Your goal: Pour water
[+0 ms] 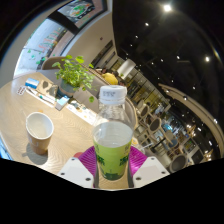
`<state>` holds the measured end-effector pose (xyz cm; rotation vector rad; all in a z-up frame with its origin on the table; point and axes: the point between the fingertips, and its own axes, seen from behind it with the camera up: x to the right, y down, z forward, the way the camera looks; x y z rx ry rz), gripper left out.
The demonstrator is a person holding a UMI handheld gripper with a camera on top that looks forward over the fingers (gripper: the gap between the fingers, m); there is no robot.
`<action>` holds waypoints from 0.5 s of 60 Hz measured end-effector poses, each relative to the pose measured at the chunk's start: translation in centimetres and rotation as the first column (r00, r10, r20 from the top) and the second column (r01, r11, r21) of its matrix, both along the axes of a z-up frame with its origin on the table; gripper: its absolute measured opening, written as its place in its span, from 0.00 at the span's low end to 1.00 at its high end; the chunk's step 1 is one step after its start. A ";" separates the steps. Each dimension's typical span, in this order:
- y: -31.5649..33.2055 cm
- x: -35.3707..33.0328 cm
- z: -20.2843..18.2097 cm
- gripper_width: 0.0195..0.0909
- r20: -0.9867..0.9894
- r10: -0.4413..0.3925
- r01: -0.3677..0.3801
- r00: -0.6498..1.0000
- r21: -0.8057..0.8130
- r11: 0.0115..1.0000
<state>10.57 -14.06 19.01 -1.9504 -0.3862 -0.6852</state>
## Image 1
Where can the clear bottle green label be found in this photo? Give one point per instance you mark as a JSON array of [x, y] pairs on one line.
[[112, 153]]

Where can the group of ceiling lights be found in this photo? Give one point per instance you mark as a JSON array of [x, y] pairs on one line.
[[167, 7]]

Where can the white printed pamphlet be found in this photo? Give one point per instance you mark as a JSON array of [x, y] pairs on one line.
[[83, 113]]

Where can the person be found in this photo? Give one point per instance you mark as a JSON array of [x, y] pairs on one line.
[[110, 79]]

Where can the white round pillar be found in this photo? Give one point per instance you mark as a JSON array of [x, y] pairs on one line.
[[126, 68]]

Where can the group of wooden chairs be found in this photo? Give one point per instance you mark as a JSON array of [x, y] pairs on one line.
[[155, 125]]

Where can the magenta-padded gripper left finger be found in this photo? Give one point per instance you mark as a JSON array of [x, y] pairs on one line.
[[75, 171]]

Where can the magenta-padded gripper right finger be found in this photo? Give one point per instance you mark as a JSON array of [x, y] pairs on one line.
[[150, 170]]

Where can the blue tissue packet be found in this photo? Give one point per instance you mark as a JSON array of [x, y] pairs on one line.
[[62, 103]]

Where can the potted green plant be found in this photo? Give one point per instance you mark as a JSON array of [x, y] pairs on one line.
[[75, 73]]

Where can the brown paper cup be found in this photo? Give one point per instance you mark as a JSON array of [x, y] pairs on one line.
[[38, 138]]

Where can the framed food poster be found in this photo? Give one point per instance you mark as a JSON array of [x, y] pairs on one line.
[[81, 10]]

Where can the brown cardboard card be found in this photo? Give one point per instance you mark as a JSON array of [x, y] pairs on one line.
[[46, 88]]

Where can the blue white card pack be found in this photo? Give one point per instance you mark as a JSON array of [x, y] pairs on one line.
[[32, 83]]

